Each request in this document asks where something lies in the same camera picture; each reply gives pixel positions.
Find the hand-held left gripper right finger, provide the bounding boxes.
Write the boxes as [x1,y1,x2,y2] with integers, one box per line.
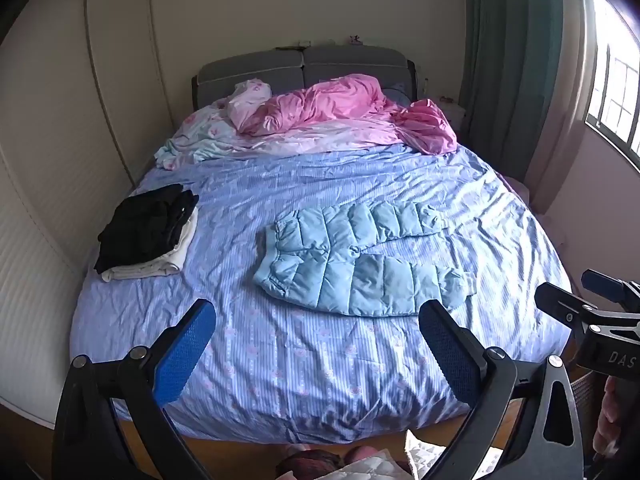
[418,300,585,480]

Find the white sliding-door wardrobe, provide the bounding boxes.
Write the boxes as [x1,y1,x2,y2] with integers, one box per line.
[0,0,176,431]

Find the dark red cloth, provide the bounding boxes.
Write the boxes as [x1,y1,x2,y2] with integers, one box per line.
[275,447,347,480]

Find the pink quilt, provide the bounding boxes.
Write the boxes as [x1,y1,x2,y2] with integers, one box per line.
[227,74,458,156]

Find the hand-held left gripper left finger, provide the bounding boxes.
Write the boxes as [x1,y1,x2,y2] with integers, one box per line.
[52,298,217,480]

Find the pale floral bed sheet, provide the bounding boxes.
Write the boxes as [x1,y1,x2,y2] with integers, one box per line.
[154,105,416,171]

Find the black folded garment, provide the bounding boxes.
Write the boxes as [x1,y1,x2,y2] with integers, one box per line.
[94,183,200,275]

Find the light blue padded pants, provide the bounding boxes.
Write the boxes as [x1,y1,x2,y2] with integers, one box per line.
[252,200,476,318]

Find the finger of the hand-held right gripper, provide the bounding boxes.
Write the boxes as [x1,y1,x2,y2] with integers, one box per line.
[534,282,603,335]
[581,269,640,307]

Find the green curtain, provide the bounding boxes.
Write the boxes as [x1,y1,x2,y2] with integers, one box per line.
[460,0,601,211]

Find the bed with blue sheet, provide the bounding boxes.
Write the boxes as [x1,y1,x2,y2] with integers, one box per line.
[70,142,573,446]

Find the pale pink pillow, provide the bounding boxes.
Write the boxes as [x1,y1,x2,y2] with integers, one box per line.
[227,80,273,128]

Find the blue pillow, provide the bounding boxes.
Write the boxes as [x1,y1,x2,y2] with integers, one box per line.
[382,82,416,110]

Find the window with grille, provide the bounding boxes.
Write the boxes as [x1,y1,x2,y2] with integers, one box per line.
[585,0,640,171]

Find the grey padded headboard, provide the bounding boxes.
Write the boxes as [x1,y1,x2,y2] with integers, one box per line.
[192,45,417,111]

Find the white folded garment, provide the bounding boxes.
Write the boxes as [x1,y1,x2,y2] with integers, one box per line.
[101,207,198,282]

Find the person's right hand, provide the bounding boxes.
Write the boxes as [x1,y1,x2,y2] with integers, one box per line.
[593,375,624,458]

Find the white nightstand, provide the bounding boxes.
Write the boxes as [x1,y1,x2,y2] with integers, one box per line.
[439,95,468,133]

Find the person's white quilted clothing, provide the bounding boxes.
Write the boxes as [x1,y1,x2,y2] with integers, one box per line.
[325,430,503,480]

